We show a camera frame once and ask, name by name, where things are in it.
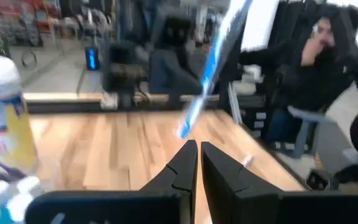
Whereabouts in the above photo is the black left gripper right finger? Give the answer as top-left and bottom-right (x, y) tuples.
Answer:
(200, 141), (358, 224)

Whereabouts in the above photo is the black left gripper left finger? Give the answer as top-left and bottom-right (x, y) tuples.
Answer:
(25, 139), (199, 224)

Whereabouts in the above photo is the grey stool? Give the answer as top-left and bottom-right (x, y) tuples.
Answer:
(286, 105), (338, 159)

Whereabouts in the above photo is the dark office chair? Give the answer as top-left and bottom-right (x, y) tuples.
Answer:
(149, 14), (204, 95)

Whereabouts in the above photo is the seated person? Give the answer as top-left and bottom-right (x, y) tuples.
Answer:
(239, 4), (358, 147)

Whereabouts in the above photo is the black computer tower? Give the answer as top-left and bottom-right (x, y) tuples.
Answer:
(84, 45), (101, 72)

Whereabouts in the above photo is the white disinfecting wipes canister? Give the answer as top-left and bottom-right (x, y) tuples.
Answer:
(0, 54), (40, 175)

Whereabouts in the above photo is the white board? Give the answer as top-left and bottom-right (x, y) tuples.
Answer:
(240, 0), (280, 53)

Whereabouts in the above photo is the red shelving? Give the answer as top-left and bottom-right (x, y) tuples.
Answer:
(0, 0), (60, 35)

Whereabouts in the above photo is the silver aluminium bracket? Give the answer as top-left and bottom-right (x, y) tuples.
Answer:
(226, 81), (244, 126)

